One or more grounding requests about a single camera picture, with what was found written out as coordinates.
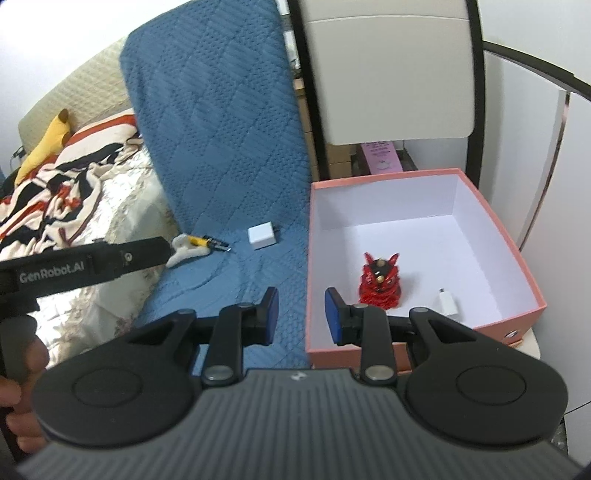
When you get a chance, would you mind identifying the white plug charger cube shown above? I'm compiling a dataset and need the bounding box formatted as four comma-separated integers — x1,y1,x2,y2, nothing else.
247,224,279,251

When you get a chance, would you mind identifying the white plush piece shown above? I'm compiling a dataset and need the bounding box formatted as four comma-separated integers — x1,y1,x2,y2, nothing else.
165,234,211,269

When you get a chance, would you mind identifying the pink booklet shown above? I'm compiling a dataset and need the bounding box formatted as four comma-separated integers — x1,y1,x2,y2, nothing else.
361,140,404,175

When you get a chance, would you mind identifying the white charger with port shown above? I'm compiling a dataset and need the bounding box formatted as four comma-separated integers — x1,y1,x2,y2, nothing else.
437,287,463,320

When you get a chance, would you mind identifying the red fox figurine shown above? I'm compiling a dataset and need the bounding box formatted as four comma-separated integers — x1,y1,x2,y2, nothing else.
359,252,402,309

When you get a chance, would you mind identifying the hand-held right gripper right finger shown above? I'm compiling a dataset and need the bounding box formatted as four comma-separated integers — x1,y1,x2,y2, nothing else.
324,287,481,385

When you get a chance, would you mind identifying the blue quilted blanket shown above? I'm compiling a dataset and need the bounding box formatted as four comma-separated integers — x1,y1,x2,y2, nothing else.
119,0,315,370

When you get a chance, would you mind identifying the white wardrobe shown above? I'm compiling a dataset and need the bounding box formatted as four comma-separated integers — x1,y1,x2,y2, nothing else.
475,46,591,418

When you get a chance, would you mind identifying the white bedside table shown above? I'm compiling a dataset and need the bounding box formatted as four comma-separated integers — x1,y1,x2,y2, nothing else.
503,322,542,360

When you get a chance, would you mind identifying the striped orange black blanket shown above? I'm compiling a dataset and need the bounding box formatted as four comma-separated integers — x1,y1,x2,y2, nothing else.
0,113,154,265

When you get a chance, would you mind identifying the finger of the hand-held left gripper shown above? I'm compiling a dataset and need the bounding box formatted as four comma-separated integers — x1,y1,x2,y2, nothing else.
92,237,172,283

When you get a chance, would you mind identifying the yellow plush toy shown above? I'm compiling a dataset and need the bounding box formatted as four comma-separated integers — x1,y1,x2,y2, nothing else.
14,109,73,186

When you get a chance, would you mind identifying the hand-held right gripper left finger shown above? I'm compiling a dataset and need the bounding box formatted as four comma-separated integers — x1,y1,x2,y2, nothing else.
124,287,280,387

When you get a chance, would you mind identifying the floral cream bedsheet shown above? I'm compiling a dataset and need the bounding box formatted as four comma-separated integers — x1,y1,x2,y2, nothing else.
34,150,182,354

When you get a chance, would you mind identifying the yellow handled screwdriver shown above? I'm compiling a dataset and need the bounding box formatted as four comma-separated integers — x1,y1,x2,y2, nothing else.
190,235,231,253

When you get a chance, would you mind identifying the beige quilted headboard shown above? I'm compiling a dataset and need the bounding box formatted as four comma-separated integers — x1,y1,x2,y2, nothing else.
17,39,136,158

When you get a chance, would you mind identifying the person's left hand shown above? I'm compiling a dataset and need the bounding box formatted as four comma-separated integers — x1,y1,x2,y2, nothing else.
0,339,49,454

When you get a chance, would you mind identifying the pink cardboard box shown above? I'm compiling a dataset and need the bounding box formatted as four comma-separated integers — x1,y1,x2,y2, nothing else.
305,168,547,370

